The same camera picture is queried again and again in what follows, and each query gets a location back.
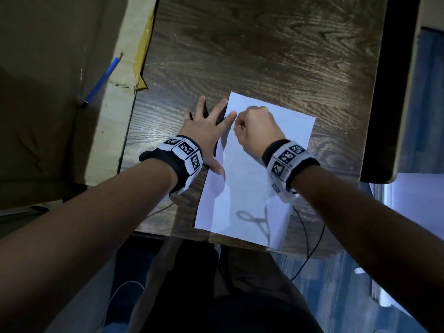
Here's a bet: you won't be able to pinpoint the person's right hand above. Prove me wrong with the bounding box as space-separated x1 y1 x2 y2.
233 105 287 166

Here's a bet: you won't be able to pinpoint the person's left hand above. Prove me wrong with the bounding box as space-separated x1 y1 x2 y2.
178 95 238 176

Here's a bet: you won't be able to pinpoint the white paper sheet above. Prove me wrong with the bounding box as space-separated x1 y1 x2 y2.
194 92 316 250

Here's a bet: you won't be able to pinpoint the person's right forearm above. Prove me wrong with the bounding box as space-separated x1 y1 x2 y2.
291 165 444 333

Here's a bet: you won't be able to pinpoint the person's left forearm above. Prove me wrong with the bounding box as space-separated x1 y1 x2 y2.
0 158 179 333

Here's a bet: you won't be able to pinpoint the person's dark trousers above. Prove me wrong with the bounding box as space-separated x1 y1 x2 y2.
104 235 323 333

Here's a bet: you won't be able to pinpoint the black white marker wristband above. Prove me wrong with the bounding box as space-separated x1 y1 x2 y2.
261 139 321 204
138 135 204 197

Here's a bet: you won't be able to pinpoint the blue pencil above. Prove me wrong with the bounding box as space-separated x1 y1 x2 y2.
80 52 124 110

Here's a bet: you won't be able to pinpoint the white panel with metal edge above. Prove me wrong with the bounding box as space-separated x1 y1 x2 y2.
369 173 444 320

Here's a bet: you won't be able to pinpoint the brown cardboard box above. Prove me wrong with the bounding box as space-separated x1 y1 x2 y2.
0 0 160 210

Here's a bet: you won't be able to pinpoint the tan wooden cabinet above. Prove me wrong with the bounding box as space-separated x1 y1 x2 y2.
418 0 444 31

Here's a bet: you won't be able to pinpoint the thin black cable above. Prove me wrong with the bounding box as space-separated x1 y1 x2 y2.
290 205 326 281

